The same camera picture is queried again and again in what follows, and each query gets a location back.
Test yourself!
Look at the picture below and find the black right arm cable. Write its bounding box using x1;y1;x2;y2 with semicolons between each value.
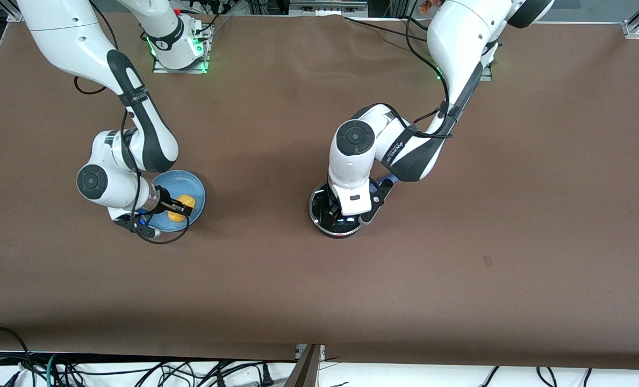
73;0;192;246

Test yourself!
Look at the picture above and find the black pot with blue handle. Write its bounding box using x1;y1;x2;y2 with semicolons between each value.
308;175;397;239

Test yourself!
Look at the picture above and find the black looped floor cable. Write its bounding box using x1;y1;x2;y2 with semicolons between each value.
0;326;33;387

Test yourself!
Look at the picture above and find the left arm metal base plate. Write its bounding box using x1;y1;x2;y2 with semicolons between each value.
435;59;493;82

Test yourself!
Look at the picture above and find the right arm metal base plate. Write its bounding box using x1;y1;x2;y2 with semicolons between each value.
152;21;211;75

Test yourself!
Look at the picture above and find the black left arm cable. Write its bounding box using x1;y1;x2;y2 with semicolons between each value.
405;0;455;140

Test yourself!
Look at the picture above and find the blue round plate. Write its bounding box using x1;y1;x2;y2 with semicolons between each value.
135;170;206;232

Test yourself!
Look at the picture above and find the aluminium profile post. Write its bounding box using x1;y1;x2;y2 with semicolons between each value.
284;344;326;387

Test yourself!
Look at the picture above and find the yellow potato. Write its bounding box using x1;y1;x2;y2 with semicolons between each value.
167;194;197;223

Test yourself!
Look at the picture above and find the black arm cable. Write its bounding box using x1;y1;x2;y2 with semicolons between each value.
73;0;192;246
405;0;455;140

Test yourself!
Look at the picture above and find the thin black table cable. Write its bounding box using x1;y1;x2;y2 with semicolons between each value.
343;15;433;44

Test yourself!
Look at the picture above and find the brown table mat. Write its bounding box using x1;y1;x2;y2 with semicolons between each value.
0;11;639;371

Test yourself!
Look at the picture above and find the glass lid with blue knob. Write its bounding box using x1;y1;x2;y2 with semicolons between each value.
310;183;364;237

